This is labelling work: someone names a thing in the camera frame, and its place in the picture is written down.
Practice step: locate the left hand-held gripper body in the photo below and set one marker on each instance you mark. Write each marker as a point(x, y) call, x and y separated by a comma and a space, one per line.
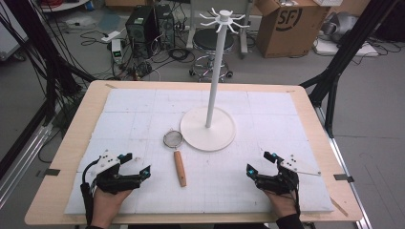
point(114, 183)

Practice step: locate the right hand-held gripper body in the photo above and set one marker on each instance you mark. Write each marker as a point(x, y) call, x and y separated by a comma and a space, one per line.
point(281, 183)

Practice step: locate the white hook rack stand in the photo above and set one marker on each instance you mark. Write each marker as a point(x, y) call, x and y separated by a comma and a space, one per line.
point(207, 133)

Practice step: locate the person's right hand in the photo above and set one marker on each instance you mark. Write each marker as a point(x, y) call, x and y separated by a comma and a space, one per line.
point(284, 205)

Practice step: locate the person's left hand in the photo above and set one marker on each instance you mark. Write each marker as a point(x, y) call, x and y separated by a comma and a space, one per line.
point(106, 206)

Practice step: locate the white foam mat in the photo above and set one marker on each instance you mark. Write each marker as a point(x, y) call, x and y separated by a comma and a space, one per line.
point(223, 191)

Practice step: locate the black tape strip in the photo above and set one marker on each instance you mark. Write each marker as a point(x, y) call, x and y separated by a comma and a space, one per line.
point(344, 177)
point(48, 172)

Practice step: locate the white device green display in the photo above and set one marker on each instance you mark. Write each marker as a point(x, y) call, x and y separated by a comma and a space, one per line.
point(117, 51)

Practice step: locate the black metal stand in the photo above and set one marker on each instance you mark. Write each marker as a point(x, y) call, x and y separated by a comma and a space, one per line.
point(51, 63)
point(344, 54)

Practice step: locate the white power strip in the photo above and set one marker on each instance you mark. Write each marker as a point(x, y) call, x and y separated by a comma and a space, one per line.
point(110, 36)

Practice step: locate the brown cardboard box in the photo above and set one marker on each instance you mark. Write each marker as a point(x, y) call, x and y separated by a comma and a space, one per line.
point(286, 35)

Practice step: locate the large black computer tower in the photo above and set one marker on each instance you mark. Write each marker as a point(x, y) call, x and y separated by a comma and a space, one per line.
point(140, 31)

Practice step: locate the black round stool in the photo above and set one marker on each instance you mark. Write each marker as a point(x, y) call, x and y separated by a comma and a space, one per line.
point(207, 39)

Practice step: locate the slim black computer tower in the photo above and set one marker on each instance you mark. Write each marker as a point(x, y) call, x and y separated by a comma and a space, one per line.
point(165, 27)

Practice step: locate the grey plastic wrapped bundle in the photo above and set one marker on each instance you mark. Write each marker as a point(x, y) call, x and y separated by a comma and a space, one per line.
point(340, 25)

